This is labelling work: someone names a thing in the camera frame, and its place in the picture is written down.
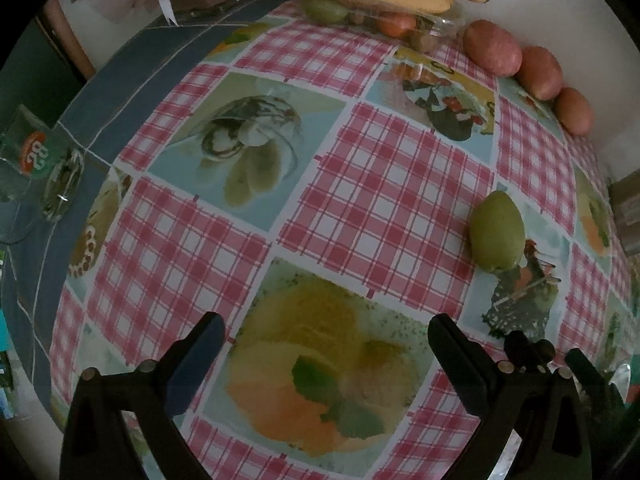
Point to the glass ashtray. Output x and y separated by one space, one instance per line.
62 185

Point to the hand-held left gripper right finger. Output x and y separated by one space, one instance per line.
467 385

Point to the red apple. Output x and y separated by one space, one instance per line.
492 47
573 111
540 74

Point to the clear packet with orange label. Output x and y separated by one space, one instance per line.
35 152

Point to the small orange fruit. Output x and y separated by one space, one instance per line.
396 23

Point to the small brown fruit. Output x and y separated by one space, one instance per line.
421 41

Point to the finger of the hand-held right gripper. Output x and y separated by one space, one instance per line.
595 380
525 352

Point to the clear plastic fruit tray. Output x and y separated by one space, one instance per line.
440 27

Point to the green pear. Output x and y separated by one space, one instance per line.
497 232

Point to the red checked printed tablecloth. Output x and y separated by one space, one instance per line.
390 185

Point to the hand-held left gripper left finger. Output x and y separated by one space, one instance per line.
200 360

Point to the green kiwi fruit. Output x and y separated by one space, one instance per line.
326 8

